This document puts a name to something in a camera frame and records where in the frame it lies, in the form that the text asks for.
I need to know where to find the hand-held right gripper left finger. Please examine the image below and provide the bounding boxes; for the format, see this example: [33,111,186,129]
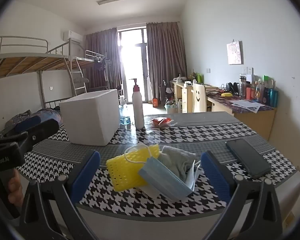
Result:
[19,149,102,240]

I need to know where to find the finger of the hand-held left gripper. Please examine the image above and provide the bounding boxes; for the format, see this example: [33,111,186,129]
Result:
[0,116,44,143]
[0,118,60,153]

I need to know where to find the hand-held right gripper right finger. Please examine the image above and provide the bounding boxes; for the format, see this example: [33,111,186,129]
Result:
[200,151,284,240]

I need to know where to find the yellow mesh sponge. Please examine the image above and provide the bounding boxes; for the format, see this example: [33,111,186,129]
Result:
[106,144,160,193]

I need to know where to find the grey cloth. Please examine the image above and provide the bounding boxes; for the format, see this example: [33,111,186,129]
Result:
[158,145,196,180]

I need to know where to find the white foam box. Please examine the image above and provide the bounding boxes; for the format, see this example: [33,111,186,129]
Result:
[59,89,120,146]

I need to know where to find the blue face mask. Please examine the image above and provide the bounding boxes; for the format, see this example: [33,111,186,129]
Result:
[124,145,198,202]

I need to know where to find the person's left hand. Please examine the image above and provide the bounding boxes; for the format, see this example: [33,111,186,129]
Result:
[7,174,24,205]

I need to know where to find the blue orange quilt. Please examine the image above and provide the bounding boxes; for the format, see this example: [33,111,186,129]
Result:
[5,109,63,130]

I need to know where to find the black smartphone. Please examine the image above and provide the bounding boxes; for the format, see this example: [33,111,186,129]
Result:
[225,138,272,180]

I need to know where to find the houndstooth tablecloth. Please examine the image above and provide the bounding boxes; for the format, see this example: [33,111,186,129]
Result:
[16,111,300,218]

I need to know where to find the large metal bunk bed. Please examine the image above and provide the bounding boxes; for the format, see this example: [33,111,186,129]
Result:
[0,36,77,113]

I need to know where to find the light wooden desk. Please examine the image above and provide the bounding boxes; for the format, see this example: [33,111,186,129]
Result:
[170,80,275,140]

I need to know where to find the red snack packet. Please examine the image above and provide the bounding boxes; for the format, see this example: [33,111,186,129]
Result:
[149,117,175,128]

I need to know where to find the printed papers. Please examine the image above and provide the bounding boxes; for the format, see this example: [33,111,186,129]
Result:
[230,99,261,112]

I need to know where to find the wooden smiley chair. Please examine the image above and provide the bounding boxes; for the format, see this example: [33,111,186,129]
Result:
[192,83,207,113]

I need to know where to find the white bucket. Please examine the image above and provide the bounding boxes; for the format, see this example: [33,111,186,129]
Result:
[165,102,177,114]

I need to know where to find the dark hanging clothes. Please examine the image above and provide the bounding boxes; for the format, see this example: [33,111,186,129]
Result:
[94,57,108,80]

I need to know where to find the metal bunk bed blue mattress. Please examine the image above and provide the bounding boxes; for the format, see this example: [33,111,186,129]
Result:
[75,49,110,93]

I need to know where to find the white pump bottle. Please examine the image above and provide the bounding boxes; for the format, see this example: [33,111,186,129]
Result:
[129,78,145,130]

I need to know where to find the white air conditioner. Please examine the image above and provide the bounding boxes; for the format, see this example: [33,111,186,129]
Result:
[63,30,82,43]

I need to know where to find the row of toiletry bottles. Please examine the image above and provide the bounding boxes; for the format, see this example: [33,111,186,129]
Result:
[238,74,279,104]

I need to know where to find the brown curtain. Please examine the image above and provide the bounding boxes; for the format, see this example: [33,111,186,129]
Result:
[146,21,188,104]
[84,27,123,93]

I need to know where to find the glass balcony door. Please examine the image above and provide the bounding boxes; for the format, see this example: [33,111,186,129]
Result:
[117,27,148,103]

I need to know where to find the pink wall picture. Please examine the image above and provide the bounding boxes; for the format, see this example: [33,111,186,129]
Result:
[226,41,243,65]

